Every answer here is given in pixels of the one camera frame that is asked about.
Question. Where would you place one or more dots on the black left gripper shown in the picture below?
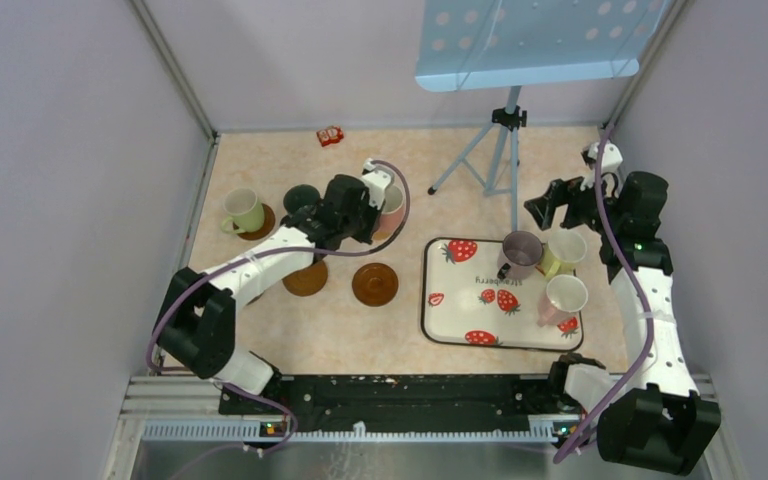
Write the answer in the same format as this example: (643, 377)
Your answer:
(365, 234)

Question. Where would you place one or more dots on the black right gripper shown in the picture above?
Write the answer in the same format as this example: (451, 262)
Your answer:
(560, 192)

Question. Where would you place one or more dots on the yellow mug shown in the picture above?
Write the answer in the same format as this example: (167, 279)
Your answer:
(563, 251)

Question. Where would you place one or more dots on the dark green mug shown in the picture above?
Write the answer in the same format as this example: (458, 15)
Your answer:
(300, 196)

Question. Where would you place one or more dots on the woven rattan coaster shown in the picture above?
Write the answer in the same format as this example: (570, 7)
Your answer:
(383, 234)

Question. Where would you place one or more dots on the purple mug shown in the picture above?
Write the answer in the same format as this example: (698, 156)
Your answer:
(521, 252)

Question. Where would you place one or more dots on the brown wooden coaster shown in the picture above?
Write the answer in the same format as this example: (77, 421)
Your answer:
(308, 281)
(375, 284)
(255, 224)

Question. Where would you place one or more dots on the pink white mug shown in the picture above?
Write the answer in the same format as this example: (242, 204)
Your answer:
(563, 297)

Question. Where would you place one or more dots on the white strawberry tray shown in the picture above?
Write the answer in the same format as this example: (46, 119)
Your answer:
(465, 303)

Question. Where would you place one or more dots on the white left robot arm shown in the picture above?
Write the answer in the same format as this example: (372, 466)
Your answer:
(197, 321)

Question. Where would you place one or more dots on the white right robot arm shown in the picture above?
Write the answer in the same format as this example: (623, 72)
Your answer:
(653, 417)

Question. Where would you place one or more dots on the small red box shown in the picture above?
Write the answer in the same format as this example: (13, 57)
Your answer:
(330, 135)

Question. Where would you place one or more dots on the light blue music stand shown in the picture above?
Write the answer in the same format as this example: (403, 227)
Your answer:
(482, 45)

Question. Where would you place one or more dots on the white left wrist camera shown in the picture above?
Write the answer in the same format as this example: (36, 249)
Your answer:
(377, 179)

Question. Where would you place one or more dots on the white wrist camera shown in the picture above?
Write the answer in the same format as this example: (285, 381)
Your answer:
(608, 156)
(377, 179)

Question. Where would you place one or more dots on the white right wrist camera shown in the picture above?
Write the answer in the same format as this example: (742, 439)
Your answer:
(608, 156)

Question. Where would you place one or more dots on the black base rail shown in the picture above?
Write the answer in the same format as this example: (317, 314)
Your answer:
(480, 403)

